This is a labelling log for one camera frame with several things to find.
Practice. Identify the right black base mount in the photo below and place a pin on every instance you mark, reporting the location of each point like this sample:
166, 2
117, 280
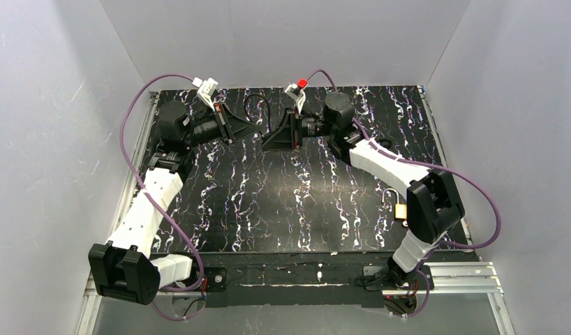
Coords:
389, 276

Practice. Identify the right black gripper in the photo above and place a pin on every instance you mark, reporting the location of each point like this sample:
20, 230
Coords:
295, 128

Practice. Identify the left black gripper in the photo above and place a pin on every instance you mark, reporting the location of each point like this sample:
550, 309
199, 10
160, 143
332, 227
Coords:
225, 125

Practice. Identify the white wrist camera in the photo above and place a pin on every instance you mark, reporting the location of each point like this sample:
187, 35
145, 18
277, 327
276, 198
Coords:
205, 90
296, 92

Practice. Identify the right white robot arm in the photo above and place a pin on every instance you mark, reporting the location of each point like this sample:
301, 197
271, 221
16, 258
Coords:
433, 202

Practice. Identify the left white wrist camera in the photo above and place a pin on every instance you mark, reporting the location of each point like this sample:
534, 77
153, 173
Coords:
205, 90

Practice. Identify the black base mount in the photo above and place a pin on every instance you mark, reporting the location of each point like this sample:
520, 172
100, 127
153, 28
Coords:
215, 280
389, 276

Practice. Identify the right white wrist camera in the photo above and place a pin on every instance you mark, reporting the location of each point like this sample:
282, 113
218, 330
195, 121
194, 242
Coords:
296, 92

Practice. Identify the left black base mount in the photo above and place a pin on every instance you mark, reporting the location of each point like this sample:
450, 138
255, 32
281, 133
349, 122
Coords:
215, 280

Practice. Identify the brass padlock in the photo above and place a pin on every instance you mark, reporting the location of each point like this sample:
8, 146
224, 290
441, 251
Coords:
400, 210

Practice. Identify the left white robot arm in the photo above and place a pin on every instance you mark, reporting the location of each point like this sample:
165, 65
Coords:
121, 267

